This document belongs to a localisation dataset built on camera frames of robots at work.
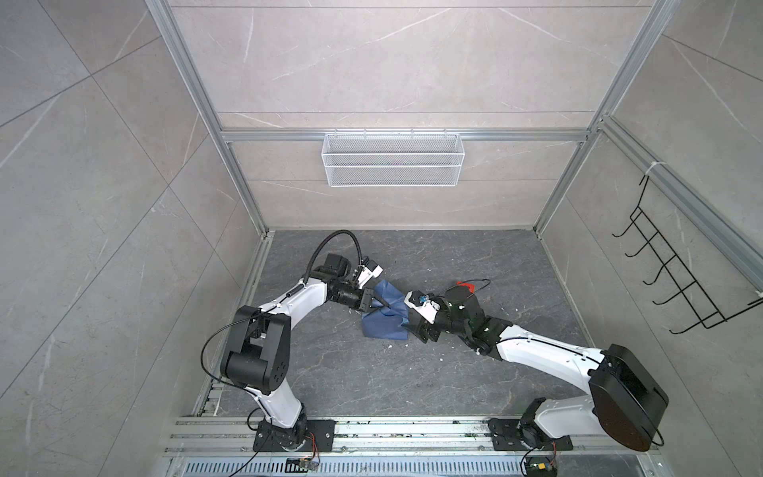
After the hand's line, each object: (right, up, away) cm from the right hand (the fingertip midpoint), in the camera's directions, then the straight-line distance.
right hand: (414, 311), depth 82 cm
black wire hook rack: (+60, +8, -17) cm, 63 cm away
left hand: (-7, +1, +2) cm, 7 cm away
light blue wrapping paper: (-8, -2, -5) cm, 10 cm away
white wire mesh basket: (-7, +49, +19) cm, 53 cm away
